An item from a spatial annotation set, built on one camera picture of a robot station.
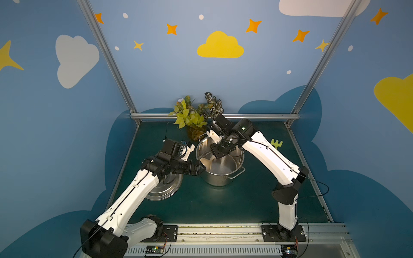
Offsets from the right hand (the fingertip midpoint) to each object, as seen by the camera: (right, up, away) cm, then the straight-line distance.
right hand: (217, 151), depth 74 cm
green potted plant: (-12, +18, +15) cm, 26 cm away
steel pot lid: (-28, -22, +15) cm, 38 cm away
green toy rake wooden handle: (+43, +2, +33) cm, 54 cm away
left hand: (-9, -7, 0) cm, 11 cm away
